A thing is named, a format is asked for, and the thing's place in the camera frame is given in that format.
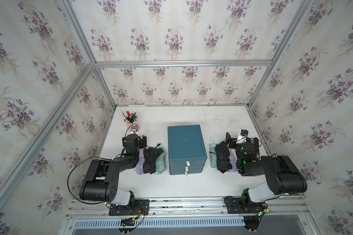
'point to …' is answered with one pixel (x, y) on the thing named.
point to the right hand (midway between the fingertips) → (237, 133)
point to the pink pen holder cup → (132, 122)
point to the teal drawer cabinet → (186, 149)
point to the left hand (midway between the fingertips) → (136, 136)
